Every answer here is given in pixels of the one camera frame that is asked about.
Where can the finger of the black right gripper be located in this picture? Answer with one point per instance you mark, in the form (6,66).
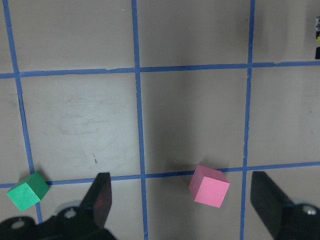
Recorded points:
(317,53)

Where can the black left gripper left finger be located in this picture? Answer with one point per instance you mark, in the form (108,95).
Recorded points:
(98,200)

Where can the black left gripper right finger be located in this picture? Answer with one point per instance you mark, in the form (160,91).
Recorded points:
(269,201)

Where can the yellow push button switch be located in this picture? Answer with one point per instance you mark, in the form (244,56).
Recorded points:
(317,28)

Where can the pink cube centre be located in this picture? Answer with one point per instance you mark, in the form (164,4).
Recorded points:
(208,186)

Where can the green cube far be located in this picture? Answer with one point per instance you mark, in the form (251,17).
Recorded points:
(28,191)

